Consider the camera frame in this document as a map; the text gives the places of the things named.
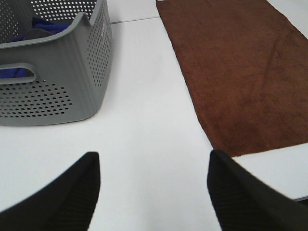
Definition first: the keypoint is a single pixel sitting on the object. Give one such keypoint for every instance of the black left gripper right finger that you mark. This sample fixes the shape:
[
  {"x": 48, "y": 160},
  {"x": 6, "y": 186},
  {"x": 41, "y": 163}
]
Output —
[{"x": 244, "y": 203}]

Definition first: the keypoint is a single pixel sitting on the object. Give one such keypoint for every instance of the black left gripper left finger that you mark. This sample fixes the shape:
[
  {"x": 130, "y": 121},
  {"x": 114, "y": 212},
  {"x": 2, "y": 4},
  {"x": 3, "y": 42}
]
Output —
[{"x": 65, "y": 204}]

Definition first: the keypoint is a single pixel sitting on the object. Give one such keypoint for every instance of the brown towel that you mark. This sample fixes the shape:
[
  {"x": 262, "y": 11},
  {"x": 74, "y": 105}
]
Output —
[{"x": 246, "y": 68}]

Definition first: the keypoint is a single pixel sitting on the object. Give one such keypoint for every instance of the grey perforated laundry basket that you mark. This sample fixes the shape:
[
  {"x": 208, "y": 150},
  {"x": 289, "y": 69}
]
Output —
[{"x": 71, "y": 69}]

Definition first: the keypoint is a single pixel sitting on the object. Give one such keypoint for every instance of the grey cloth in basket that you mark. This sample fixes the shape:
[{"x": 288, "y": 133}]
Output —
[{"x": 36, "y": 33}]

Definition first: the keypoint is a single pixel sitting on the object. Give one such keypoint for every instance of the blue cloth in basket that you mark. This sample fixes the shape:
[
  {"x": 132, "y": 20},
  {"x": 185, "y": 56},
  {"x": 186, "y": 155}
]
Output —
[{"x": 36, "y": 23}]

